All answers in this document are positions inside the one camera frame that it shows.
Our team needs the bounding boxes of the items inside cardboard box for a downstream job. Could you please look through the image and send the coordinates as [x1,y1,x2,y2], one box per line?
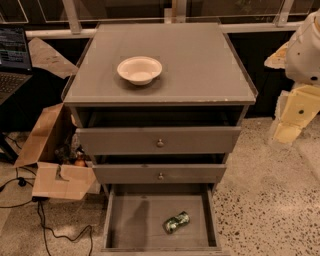
[54,134,87,167]

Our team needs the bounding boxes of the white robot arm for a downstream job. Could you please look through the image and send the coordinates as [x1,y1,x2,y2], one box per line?
[273,10,320,143]

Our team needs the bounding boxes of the grey drawer cabinet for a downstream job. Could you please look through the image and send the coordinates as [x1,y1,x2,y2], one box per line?
[61,21,259,256]

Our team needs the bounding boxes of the black floor cable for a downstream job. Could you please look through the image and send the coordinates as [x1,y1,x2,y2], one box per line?
[0,166,94,256]

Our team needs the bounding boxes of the open cardboard box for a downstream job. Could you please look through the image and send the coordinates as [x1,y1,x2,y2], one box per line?
[14,103,101,200]

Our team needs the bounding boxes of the white metal railing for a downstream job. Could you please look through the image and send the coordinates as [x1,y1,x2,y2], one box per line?
[0,0,320,40]

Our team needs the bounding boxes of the brown cardboard sheet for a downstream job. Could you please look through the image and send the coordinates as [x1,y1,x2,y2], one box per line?
[28,38,78,79]

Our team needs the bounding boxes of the grey bottom drawer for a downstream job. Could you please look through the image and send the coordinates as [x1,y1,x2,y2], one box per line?
[101,184,223,256]

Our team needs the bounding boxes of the grey middle drawer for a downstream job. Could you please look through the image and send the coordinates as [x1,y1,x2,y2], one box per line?
[93,154,226,184]

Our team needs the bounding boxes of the green soda can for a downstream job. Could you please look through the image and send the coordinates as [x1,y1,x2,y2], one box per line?
[163,211,190,234]

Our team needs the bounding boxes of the black laptop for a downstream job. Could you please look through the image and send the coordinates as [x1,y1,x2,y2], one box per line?
[0,24,33,104]

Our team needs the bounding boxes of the grey drawer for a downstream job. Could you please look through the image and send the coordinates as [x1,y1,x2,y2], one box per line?
[101,184,223,256]
[75,111,242,156]
[93,154,226,184]

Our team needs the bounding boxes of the grey top drawer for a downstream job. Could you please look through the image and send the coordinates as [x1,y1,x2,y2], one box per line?
[75,111,242,156]

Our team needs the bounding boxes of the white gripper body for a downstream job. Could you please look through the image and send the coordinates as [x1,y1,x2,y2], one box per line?
[273,84,320,143]

